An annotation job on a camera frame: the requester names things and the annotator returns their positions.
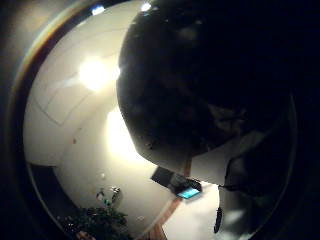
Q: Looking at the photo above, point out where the black monitor with lit screen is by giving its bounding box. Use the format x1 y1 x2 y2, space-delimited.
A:
175 179 204 201

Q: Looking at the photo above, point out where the dark flat panel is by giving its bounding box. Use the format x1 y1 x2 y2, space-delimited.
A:
150 166 181 188

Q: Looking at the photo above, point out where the brown wooden beam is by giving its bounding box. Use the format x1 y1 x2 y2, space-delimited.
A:
145 157 194 240

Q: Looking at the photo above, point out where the bright round ceiling lamp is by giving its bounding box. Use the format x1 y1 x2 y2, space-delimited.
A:
105 107 148 163
78 56 122 93

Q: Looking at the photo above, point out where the green leafy plant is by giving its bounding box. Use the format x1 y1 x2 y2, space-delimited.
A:
57 205 135 240

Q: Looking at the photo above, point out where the small ceiling spotlight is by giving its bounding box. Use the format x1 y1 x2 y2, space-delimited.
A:
91 4 106 16
140 1 153 13

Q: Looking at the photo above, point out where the small wall fixture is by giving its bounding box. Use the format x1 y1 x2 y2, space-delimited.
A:
95 185 123 207

